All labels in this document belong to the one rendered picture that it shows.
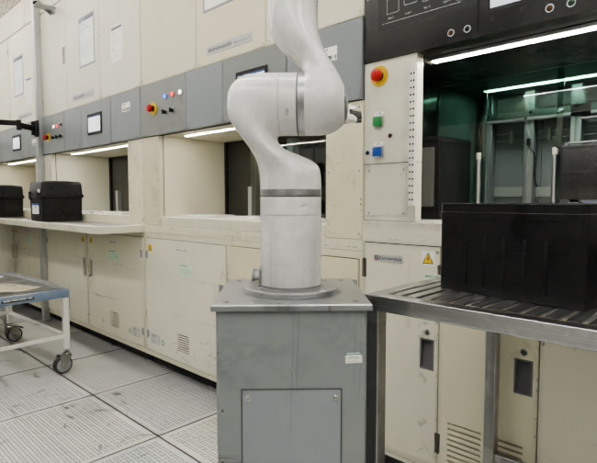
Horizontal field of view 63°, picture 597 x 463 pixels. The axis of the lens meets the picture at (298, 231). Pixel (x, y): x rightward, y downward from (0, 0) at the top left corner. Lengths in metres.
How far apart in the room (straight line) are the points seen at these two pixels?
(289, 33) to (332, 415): 0.71
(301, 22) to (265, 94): 0.16
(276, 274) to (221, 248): 1.36
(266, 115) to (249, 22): 1.33
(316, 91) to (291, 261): 0.31
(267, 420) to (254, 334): 0.15
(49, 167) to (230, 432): 3.41
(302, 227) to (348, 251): 0.85
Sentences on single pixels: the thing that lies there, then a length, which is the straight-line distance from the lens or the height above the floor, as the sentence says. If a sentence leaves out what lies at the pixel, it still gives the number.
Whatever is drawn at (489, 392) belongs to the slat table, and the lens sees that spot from 1.53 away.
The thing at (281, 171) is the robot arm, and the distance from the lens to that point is 0.91.
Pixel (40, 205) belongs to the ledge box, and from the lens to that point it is 3.50.
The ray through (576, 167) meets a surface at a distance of 1.85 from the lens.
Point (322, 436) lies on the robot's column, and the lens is 0.93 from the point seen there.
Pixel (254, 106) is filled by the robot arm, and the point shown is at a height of 1.11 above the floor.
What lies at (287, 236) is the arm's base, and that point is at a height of 0.87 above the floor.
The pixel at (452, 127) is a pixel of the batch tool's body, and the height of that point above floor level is 1.23.
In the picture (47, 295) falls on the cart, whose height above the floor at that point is 0.44.
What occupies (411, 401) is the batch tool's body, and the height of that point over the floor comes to 0.28.
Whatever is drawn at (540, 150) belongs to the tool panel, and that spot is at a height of 1.16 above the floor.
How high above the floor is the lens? 0.94
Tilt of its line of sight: 4 degrees down
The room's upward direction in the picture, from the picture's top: straight up
